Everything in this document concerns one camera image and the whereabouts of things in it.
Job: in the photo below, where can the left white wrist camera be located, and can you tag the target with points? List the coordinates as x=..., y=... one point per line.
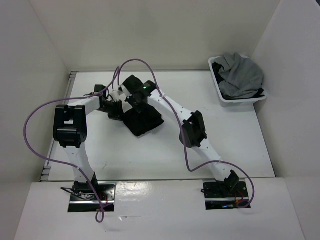
x=116, y=95

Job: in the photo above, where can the white laundry basket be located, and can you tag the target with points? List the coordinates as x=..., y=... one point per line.
x=226, y=101

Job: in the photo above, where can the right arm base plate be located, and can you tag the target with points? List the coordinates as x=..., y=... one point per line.
x=217, y=199

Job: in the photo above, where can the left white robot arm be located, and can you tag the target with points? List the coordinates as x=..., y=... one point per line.
x=70, y=131

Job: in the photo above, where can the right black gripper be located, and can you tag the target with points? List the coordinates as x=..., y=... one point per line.
x=138, y=109

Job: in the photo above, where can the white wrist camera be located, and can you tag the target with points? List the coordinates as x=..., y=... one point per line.
x=122, y=90
x=116, y=95

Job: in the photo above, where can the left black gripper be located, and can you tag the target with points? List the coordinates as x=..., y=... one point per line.
x=119, y=114

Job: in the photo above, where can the black skirt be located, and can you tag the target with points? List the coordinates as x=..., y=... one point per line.
x=143, y=122

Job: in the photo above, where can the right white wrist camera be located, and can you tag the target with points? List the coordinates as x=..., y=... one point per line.
x=122, y=90

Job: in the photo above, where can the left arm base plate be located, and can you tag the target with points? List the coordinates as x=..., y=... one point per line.
x=83, y=199

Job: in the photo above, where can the grey skirt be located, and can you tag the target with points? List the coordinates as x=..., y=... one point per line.
x=239, y=76

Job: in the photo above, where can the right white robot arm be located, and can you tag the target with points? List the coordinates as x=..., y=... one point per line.
x=192, y=129

